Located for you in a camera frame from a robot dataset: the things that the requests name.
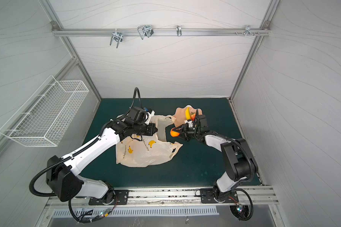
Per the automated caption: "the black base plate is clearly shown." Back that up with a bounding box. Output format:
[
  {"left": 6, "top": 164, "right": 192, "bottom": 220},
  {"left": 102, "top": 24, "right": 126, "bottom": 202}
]
[
  {"left": 88, "top": 190, "right": 129, "bottom": 206},
  {"left": 195, "top": 188, "right": 239, "bottom": 204}
]

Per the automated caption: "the cream banana-print plastic bag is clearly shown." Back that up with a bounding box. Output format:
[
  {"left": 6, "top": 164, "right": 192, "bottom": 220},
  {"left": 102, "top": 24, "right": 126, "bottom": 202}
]
[{"left": 116, "top": 115, "right": 182, "bottom": 167}]

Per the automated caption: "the black corrugated cable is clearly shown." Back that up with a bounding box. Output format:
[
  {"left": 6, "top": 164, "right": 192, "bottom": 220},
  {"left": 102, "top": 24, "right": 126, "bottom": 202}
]
[
  {"left": 194, "top": 109, "right": 258, "bottom": 221},
  {"left": 28, "top": 87, "right": 143, "bottom": 198}
]

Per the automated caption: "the red strawberry toy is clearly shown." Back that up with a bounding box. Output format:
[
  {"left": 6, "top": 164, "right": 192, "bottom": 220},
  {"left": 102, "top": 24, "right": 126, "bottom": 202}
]
[{"left": 190, "top": 113, "right": 196, "bottom": 121}]

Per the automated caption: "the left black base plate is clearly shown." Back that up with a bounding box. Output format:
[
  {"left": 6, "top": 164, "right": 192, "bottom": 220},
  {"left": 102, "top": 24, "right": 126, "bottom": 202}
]
[{"left": 88, "top": 190, "right": 129, "bottom": 206}]

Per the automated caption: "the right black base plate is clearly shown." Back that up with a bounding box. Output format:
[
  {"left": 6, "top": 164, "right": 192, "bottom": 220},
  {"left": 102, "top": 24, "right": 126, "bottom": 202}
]
[{"left": 195, "top": 188, "right": 239, "bottom": 204}]

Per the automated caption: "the pink wavy fruit bowl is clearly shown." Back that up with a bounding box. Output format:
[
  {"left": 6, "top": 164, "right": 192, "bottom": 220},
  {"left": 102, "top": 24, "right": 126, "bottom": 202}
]
[{"left": 173, "top": 105, "right": 202, "bottom": 127}]

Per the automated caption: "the right black corrugated cable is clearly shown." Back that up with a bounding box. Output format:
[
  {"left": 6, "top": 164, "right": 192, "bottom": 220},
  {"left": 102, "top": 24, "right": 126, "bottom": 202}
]
[{"left": 194, "top": 109, "right": 258, "bottom": 221}]

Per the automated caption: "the orange toy fruit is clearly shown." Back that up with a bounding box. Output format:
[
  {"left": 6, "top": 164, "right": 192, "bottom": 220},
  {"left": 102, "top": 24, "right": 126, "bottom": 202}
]
[{"left": 170, "top": 128, "right": 180, "bottom": 137}]

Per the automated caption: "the white ventilation grille strip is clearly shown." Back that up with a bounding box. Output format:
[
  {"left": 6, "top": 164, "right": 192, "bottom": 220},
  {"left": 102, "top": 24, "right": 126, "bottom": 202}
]
[{"left": 52, "top": 206, "right": 219, "bottom": 218}]

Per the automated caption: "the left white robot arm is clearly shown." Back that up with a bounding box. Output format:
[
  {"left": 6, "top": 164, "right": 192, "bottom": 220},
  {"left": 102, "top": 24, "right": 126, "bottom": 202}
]
[{"left": 46, "top": 120, "right": 158, "bottom": 204}]

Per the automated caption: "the white wire basket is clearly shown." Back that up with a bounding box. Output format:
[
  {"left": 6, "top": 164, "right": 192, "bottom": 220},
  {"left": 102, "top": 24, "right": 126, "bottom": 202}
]
[{"left": 0, "top": 75, "right": 89, "bottom": 147}]

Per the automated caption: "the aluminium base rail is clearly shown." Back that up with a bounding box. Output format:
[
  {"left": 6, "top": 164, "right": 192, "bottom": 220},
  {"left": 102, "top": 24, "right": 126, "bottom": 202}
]
[{"left": 45, "top": 185, "right": 279, "bottom": 209}]

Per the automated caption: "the black round fan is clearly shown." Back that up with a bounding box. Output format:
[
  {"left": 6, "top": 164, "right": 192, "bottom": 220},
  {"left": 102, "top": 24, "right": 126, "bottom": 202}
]
[{"left": 230, "top": 205, "right": 254, "bottom": 221}]

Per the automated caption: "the aluminium top crossbar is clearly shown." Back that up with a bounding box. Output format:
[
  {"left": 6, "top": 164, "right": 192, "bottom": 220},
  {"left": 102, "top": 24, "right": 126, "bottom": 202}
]
[{"left": 52, "top": 27, "right": 271, "bottom": 37}]

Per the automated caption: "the metal u-bolt clamp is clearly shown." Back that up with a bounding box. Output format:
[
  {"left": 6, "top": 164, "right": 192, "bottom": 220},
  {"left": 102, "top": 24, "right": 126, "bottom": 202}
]
[
  {"left": 109, "top": 30, "right": 123, "bottom": 48},
  {"left": 137, "top": 25, "right": 154, "bottom": 40}
]

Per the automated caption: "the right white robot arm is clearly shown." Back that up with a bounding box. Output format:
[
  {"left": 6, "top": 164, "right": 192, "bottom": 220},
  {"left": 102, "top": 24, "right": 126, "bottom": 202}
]
[{"left": 171, "top": 114, "right": 258, "bottom": 202}]

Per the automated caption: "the metal bracket with bolts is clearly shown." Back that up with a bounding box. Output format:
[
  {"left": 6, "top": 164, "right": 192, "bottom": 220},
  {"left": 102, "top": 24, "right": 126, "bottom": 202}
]
[{"left": 235, "top": 25, "right": 260, "bottom": 37}]

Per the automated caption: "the left black corrugated cable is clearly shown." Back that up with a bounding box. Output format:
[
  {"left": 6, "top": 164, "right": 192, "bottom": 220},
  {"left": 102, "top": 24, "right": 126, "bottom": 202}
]
[{"left": 28, "top": 87, "right": 143, "bottom": 198}]

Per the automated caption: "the thin yellow toy banana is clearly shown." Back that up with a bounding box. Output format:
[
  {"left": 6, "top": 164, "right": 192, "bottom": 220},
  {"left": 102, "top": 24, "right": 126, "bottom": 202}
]
[{"left": 185, "top": 107, "right": 191, "bottom": 121}]

